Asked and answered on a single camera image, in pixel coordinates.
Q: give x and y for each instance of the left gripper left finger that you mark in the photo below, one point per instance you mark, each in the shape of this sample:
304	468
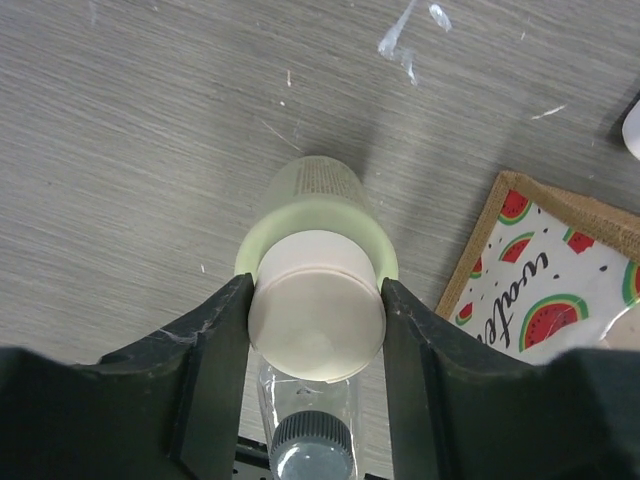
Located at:
164	407

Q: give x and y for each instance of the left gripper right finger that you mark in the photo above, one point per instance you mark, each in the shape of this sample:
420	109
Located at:
461	410

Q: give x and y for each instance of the clear bottle dark cap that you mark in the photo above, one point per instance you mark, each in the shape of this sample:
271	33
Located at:
313	429

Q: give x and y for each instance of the cream cap green bottle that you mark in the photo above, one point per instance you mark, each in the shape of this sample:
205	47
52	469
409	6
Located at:
318	257

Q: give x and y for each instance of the brown canvas bag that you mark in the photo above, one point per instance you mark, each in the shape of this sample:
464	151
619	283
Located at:
546	270

